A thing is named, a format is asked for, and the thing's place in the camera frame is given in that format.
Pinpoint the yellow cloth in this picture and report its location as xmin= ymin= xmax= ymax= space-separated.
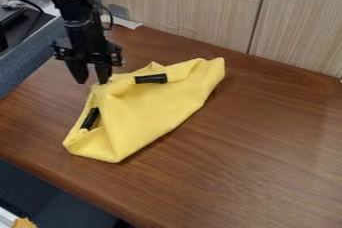
xmin=61 ymin=57 xmax=228 ymax=164

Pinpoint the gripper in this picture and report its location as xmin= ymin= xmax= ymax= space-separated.
xmin=49 ymin=20 xmax=126 ymax=85

